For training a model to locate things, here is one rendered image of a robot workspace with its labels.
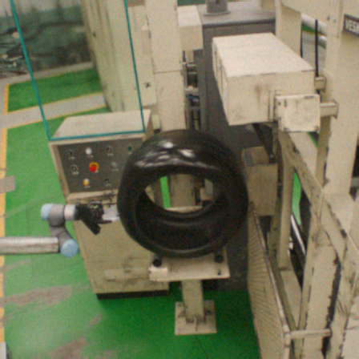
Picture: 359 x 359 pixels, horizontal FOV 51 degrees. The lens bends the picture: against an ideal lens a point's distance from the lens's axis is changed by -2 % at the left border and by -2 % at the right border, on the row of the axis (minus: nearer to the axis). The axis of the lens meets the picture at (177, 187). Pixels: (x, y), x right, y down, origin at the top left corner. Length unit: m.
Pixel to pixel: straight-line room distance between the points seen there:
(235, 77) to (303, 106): 0.20
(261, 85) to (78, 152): 1.40
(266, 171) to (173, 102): 0.54
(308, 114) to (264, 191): 0.91
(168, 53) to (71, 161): 0.94
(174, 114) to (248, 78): 0.74
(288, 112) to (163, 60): 0.80
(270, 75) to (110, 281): 2.01
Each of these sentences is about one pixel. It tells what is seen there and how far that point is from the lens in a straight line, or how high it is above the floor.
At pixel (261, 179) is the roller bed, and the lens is 1.87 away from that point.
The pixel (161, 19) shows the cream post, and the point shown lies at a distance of 1.67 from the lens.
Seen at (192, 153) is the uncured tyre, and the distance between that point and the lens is 1.45.
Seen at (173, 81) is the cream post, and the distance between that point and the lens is 1.72.
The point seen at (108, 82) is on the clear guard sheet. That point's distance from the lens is 2.05.
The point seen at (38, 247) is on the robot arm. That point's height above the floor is 1.12.
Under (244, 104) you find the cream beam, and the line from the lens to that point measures 1.11.
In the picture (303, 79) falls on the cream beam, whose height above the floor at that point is 1.76.
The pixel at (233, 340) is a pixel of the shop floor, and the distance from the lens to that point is 2.57.
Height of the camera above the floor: 2.07
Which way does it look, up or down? 31 degrees down
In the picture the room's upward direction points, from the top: 6 degrees counter-clockwise
